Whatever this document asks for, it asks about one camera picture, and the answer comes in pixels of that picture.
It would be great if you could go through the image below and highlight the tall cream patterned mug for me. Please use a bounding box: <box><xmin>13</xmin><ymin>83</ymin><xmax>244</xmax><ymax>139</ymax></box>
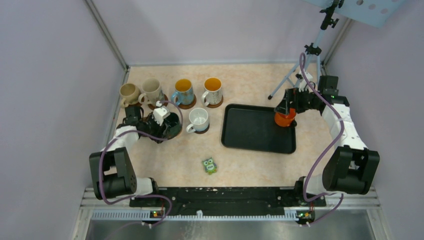
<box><xmin>138</xmin><ymin>78</ymin><xmax>165</xmax><ymax>106</ymax></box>

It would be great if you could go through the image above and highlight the dark green mug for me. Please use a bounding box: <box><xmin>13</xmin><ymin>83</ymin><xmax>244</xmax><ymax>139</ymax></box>
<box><xmin>162</xmin><ymin>112</ymin><xmax>182</xmax><ymax>140</ymax></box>

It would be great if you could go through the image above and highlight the green owl figure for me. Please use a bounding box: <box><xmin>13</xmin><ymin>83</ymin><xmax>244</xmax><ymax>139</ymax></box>
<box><xmin>202</xmin><ymin>157</ymin><xmax>218</xmax><ymax>175</ymax></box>

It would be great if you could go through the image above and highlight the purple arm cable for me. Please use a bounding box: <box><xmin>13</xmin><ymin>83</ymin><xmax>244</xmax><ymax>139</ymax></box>
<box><xmin>298</xmin><ymin>52</ymin><xmax>346</xmax><ymax>228</ymax></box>
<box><xmin>97</xmin><ymin>100</ymin><xmax>184</xmax><ymax>229</ymax></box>

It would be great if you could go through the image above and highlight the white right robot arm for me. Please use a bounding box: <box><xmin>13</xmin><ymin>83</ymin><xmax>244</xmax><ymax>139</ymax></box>
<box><xmin>274</xmin><ymin>75</ymin><xmax>380</xmax><ymax>206</ymax></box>

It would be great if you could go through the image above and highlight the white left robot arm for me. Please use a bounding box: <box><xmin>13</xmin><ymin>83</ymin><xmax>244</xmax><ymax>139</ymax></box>
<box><xmin>89</xmin><ymin>100</ymin><xmax>181</xmax><ymax>207</ymax></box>

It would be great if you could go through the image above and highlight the beige round mug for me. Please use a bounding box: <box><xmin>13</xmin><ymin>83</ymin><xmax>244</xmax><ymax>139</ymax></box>
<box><xmin>119</xmin><ymin>83</ymin><xmax>142</xmax><ymax>109</ymax></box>

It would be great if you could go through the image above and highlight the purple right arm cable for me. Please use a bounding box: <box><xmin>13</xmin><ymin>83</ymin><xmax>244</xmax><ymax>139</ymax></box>
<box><xmin>298</xmin><ymin>52</ymin><xmax>346</xmax><ymax>228</ymax></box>

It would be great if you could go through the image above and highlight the blue camera tripod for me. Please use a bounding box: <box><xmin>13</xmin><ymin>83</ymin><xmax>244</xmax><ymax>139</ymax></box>
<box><xmin>268</xmin><ymin>0</ymin><xmax>344</xmax><ymax>100</ymax></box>

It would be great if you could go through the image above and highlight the light blue perforated panel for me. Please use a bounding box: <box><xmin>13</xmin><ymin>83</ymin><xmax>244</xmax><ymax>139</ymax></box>
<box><xmin>305</xmin><ymin>0</ymin><xmax>406</xmax><ymax>28</ymax></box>

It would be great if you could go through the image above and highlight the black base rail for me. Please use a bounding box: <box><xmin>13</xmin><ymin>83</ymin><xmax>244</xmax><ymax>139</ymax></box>
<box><xmin>129</xmin><ymin>187</ymin><xmax>310</xmax><ymax>216</ymax></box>

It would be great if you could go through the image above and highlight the black serving tray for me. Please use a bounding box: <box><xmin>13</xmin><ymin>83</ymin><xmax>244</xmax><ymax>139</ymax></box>
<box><xmin>221</xmin><ymin>103</ymin><xmax>297</xmax><ymax>154</ymax></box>

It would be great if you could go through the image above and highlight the white cable duct strip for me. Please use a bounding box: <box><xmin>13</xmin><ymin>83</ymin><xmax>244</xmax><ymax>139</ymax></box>
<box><xmin>91</xmin><ymin>209</ymin><xmax>299</xmax><ymax>222</ymax></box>

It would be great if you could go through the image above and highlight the dark brown coaster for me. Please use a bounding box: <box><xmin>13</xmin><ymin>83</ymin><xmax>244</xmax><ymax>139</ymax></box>
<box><xmin>194</xmin><ymin>125</ymin><xmax>210</xmax><ymax>135</ymax></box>

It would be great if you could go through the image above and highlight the black mug orange inside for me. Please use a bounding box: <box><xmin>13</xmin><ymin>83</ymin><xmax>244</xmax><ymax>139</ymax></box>
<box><xmin>274</xmin><ymin>108</ymin><xmax>297</xmax><ymax>127</ymax></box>

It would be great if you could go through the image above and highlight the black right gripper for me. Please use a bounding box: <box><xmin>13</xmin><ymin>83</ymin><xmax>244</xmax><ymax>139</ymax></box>
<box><xmin>274</xmin><ymin>86</ymin><xmax>321</xmax><ymax>116</ymax></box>

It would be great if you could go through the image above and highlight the white mug yellow inside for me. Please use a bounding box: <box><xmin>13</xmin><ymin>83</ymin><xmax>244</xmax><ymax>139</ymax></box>
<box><xmin>201</xmin><ymin>77</ymin><xmax>223</xmax><ymax>107</ymax></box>

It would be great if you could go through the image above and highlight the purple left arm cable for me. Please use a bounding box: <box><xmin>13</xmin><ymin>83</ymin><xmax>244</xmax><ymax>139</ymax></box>
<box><xmin>97</xmin><ymin>100</ymin><xmax>184</xmax><ymax>229</ymax></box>

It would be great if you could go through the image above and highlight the blue mug yellow inside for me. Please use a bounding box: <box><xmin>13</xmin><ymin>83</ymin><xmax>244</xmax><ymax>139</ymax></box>
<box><xmin>171</xmin><ymin>78</ymin><xmax>195</xmax><ymax>106</ymax></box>

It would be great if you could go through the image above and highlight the plain white mug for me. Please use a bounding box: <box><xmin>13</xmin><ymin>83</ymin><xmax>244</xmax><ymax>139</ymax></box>
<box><xmin>186</xmin><ymin>107</ymin><xmax>210</xmax><ymax>134</ymax></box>

